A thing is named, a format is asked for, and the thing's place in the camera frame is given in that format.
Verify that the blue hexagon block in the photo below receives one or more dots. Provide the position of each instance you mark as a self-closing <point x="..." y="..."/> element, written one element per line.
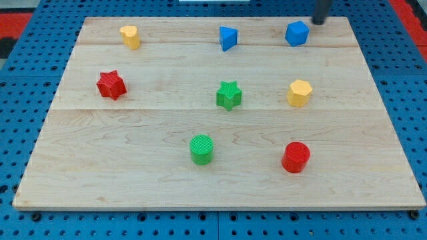
<point x="297" y="33"/>

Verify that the grey cylindrical robot arm tip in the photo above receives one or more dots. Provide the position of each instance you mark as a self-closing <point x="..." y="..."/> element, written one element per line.
<point x="321" y="9"/>

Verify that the blue triangle block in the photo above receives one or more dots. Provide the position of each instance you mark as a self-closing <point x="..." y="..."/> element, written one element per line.
<point x="228" y="37"/>

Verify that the light wooden board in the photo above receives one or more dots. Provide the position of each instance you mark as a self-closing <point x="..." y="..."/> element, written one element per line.
<point x="132" y="154"/>

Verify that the green cylinder block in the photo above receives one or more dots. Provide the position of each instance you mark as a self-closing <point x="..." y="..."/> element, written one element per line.
<point x="202" y="149"/>

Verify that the green star block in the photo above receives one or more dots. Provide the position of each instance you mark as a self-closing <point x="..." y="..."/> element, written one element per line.
<point x="229" y="95"/>

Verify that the yellow heart block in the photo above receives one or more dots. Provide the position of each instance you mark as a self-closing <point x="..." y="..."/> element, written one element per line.
<point x="130" y="36"/>

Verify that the red cylinder block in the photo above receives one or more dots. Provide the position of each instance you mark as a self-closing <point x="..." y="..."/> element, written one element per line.
<point x="295" y="157"/>

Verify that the yellow hexagon block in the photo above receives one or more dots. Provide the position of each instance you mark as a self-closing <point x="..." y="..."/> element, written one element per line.
<point x="299" y="93"/>

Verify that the red star block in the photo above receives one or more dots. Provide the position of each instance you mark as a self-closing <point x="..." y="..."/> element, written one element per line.
<point x="110" y="84"/>

